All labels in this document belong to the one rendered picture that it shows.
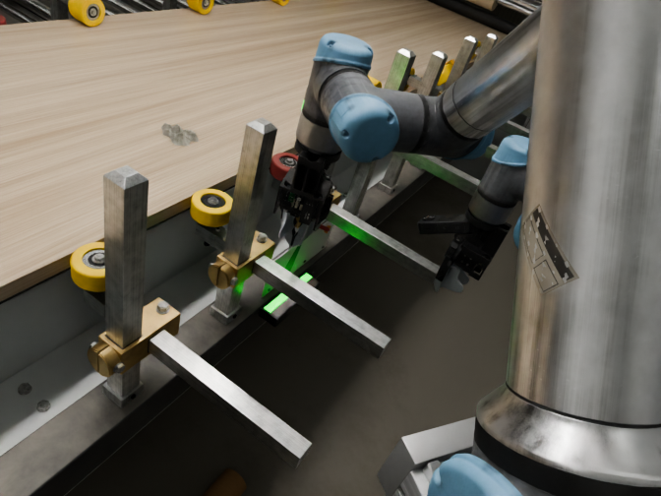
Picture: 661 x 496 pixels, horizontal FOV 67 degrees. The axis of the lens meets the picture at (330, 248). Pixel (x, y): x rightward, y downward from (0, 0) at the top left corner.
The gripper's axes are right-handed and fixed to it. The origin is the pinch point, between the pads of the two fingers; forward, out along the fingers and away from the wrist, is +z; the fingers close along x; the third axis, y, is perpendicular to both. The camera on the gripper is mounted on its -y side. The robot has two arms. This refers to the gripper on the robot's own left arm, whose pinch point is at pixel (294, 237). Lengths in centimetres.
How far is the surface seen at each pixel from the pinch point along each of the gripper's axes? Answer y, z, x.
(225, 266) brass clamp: 5.0, 7.5, -9.9
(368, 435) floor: -31, 93, 39
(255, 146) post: 3.5, -16.7, -9.1
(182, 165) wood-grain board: -14.0, 3.2, -27.5
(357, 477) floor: -15, 93, 38
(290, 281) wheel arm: 2.1, 8.4, 1.8
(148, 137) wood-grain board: -19.8, 3.2, -38.0
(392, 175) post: -67, 17, 17
